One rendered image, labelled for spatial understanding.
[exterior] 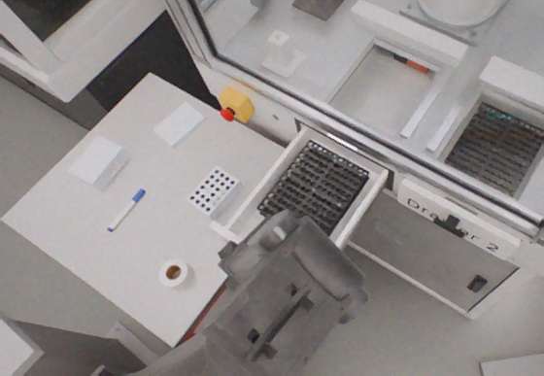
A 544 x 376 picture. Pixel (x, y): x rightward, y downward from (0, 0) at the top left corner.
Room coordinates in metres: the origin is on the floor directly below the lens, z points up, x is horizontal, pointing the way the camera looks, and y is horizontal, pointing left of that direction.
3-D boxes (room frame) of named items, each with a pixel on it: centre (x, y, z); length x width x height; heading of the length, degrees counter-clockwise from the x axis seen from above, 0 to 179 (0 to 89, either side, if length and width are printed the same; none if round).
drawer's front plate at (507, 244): (0.35, -0.25, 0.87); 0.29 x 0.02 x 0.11; 51
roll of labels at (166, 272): (0.33, 0.44, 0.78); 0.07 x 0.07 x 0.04
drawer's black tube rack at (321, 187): (0.45, 0.07, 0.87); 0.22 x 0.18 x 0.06; 141
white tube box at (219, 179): (0.54, 0.35, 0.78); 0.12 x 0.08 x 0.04; 138
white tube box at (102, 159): (0.67, 0.66, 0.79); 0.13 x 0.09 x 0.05; 146
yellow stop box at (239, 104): (0.74, 0.26, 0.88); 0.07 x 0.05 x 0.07; 51
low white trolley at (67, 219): (0.58, 0.50, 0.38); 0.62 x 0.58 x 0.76; 51
